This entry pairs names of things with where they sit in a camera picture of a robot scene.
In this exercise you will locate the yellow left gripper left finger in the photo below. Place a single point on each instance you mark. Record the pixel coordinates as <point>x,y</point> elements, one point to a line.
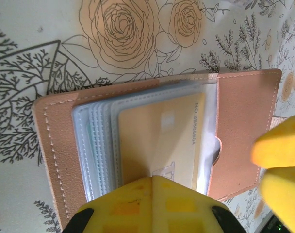
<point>123,208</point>

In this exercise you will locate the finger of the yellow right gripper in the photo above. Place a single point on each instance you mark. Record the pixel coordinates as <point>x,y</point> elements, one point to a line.
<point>285,199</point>
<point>281,143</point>

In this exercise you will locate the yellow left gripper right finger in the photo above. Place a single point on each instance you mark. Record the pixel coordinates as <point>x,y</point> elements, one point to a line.
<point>184,208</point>

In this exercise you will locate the gold credit card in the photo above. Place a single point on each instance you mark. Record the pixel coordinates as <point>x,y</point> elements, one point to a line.
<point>157,136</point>

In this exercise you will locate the floral patterned tablecloth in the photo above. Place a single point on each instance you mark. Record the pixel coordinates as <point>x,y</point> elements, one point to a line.
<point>40,24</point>

